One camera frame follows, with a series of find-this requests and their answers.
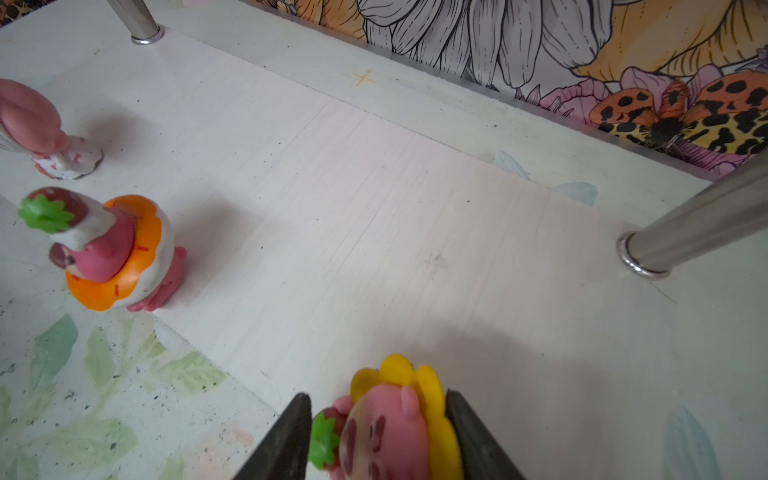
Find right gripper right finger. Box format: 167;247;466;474
446;390;525;480

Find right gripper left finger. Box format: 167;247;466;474
233;392;312;480

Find pink bear yellow flower toy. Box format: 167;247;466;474
308;354;464;480

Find pink bear orange donut toy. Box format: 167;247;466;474
18;187;187;312

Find white hooded pink doll toy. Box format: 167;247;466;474
1;79;104;180

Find white two-tier shelf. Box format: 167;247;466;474
1;1;767;479

